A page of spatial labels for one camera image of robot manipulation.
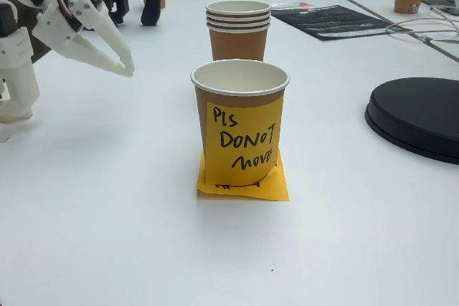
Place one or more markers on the black round disc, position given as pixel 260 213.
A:
pixel 416 116

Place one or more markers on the black printed leaflet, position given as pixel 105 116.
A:
pixel 333 21

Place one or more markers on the brown paper cup with note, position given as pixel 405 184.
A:
pixel 240 80

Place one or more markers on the yellow handwritten sticky note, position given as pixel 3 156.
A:
pixel 276 191

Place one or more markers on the red and white packet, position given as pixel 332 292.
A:
pixel 303 5

